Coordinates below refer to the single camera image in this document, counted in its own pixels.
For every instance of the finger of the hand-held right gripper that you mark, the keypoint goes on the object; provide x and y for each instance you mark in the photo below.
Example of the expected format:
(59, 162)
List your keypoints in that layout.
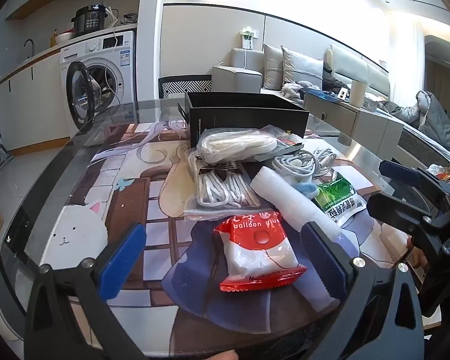
(393, 204)
(399, 172)

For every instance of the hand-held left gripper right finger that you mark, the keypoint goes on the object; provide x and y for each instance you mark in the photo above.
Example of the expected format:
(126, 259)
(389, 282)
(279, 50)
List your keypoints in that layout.
(324, 266)

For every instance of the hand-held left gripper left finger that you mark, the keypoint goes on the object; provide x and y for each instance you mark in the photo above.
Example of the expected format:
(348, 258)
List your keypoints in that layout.
(122, 262)

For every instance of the green and white packet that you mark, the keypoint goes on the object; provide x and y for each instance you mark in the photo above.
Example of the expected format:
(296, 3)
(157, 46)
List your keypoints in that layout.
(341, 198)

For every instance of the red and white packet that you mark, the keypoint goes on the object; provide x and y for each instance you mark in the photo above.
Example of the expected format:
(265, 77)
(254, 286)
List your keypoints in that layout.
(258, 255)

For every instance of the white foam roll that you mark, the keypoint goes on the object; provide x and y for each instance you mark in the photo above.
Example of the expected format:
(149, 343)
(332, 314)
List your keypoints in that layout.
(285, 198)

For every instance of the bag of white socks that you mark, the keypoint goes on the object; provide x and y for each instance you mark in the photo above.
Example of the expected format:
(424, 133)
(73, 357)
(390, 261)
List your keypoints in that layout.
(217, 187)

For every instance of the black cardboard storage box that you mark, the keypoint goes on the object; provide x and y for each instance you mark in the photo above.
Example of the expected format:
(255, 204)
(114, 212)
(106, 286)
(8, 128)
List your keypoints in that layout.
(247, 118)

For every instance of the light blue soft item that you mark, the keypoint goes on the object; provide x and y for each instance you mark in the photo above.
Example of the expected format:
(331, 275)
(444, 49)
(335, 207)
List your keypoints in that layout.
(306, 188)

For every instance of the person's right hand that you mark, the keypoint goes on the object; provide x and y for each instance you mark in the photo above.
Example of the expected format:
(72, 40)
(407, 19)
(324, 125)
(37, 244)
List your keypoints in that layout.
(418, 257)

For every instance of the person's left hand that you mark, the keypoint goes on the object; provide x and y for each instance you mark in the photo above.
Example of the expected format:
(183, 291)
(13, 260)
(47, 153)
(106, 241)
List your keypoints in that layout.
(217, 355)

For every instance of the printed table mat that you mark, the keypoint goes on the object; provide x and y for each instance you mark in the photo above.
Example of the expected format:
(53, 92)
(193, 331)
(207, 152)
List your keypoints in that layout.
(97, 232)

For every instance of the grey puffer jacket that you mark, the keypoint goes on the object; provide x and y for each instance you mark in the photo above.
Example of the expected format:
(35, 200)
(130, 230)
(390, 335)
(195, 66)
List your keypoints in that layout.
(431, 116)

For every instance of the white flat box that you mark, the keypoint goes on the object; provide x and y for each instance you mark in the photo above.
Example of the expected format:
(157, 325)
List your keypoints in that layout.
(373, 102)

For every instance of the beige sideboard cabinet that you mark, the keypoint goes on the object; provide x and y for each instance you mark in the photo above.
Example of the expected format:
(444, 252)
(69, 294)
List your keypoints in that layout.
(341, 116)

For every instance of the white cylinder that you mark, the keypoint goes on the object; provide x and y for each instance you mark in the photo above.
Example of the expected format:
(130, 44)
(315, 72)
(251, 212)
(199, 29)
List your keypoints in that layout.
(358, 93)

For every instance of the white socket plate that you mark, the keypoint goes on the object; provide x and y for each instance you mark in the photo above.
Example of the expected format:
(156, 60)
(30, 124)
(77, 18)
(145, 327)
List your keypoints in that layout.
(343, 93)

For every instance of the blue flat packet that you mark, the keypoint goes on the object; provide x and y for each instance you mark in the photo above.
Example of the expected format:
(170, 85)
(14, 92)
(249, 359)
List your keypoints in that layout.
(320, 93)

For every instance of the black clothing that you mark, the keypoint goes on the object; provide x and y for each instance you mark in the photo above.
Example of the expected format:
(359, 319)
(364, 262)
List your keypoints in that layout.
(332, 80)

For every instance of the grey fur item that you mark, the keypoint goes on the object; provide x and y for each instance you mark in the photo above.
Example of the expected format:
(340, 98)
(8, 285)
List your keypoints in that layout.
(292, 89)

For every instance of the wide grey cushion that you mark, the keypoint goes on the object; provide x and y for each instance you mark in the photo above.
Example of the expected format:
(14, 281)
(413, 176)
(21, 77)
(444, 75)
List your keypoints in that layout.
(303, 67)

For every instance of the narrow grey cushion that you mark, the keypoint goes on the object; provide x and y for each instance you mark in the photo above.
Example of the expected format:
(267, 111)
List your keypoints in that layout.
(272, 67)

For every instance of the patterned chair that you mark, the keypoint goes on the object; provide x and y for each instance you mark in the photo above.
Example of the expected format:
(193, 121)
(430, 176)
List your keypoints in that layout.
(185, 87)

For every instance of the beige sofa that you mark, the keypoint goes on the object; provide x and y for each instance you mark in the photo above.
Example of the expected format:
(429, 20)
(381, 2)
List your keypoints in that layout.
(240, 75)

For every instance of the lower kitchen cabinets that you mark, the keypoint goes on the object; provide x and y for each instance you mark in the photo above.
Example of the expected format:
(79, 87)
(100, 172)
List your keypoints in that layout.
(26, 90)

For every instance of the white washing machine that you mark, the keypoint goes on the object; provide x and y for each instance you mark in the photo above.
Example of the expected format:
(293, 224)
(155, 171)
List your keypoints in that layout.
(112, 63)

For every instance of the white bowl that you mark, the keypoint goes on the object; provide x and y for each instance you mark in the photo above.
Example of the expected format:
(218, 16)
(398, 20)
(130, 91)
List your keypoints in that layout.
(64, 37)

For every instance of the small orange bottle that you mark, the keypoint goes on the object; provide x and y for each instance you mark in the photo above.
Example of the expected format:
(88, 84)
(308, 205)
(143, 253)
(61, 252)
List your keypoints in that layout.
(54, 39)

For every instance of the kitchen faucet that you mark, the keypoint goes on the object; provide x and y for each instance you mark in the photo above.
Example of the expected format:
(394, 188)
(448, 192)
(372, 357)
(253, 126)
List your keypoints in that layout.
(29, 43)

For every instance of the black pressure cooker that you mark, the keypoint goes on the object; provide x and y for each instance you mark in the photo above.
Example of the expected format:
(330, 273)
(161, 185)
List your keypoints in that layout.
(92, 20)

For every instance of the grey item on washer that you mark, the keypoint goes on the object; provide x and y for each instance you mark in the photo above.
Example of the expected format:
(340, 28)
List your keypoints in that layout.
(130, 17)

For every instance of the white wall power strip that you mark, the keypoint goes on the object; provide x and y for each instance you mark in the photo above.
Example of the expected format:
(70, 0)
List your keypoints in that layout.
(248, 39)

